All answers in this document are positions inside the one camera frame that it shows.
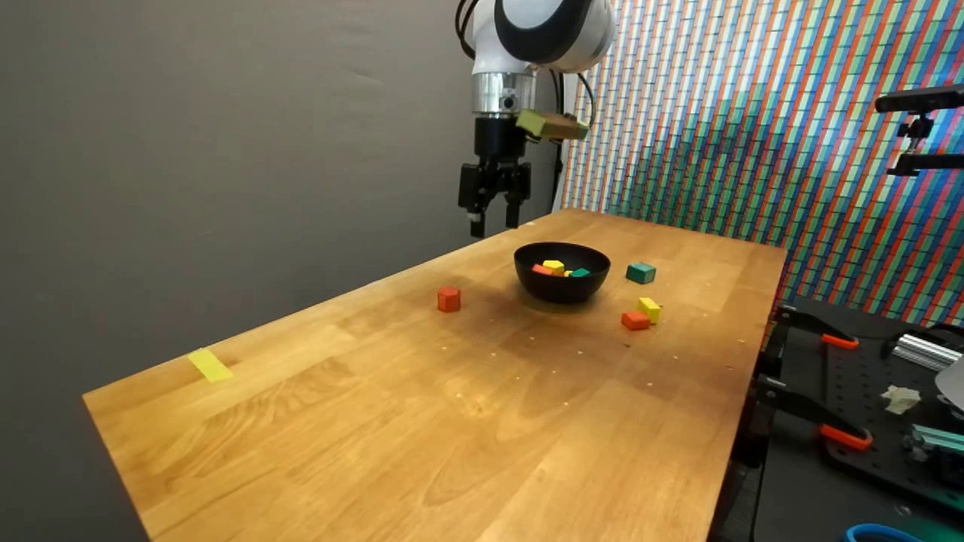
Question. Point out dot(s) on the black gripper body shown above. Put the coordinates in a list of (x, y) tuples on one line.
[(499, 168)]

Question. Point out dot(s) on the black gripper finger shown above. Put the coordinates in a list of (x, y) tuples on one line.
[(476, 225), (513, 211)]

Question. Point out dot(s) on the yellow cube red side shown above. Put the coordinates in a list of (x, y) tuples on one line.
[(633, 321)]

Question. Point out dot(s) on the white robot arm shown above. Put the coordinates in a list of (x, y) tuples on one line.
[(511, 40)]

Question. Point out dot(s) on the red cube far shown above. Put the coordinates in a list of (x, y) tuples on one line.
[(449, 298)]

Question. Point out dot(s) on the black bowl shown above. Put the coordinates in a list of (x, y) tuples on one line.
[(563, 289)]

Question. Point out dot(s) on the large green cube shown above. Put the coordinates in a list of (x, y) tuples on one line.
[(640, 271)]

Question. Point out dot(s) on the yellow-green cube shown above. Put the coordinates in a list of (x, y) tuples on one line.
[(651, 307)]

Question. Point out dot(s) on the yellow tape strip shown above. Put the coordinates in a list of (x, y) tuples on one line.
[(208, 364)]

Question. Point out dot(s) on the black clamp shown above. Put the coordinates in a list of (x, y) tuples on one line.
[(829, 426)]

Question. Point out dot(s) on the black perforated side board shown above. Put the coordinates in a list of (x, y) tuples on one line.
[(800, 489)]

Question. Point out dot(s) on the orange-handled clamp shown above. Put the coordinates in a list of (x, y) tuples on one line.
[(819, 327)]

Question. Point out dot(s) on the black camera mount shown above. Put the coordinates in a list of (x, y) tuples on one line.
[(918, 127)]

